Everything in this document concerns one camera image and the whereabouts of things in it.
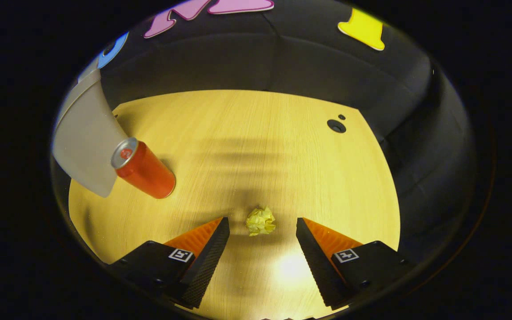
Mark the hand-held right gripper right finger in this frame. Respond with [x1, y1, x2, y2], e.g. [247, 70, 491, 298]
[295, 217, 412, 311]

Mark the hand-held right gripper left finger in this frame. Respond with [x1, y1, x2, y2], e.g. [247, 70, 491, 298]
[107, 216, 231, 310]

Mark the yellow paper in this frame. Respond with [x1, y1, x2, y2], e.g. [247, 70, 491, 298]
[245, 205, 277, 237]

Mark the red pop can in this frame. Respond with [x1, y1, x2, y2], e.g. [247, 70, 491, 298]
[111, 137, 176, 199]

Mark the white desktop garbage bin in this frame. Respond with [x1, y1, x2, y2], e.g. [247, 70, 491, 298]
[52, 57, 130, 199]

